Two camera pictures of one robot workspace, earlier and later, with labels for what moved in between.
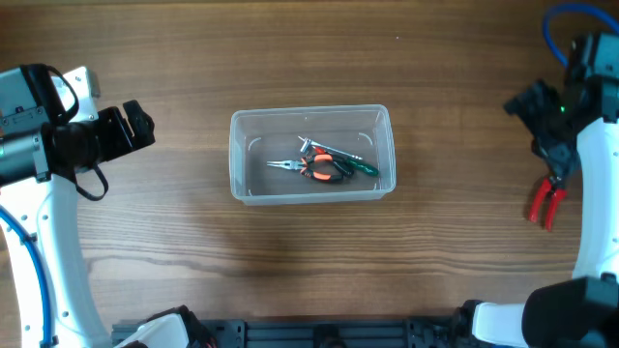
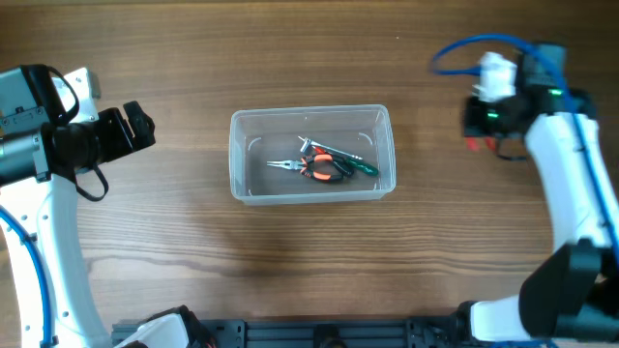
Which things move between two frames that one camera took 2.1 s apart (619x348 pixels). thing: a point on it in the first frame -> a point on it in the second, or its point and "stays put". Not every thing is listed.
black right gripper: [561, 155] -> [477, 120]
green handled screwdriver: [357, 165] stays put
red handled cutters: [557, 195] -> [472, 143]
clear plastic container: [311, 154] stays put
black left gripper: [122, 139] stays put
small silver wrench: [309, 144] stays put
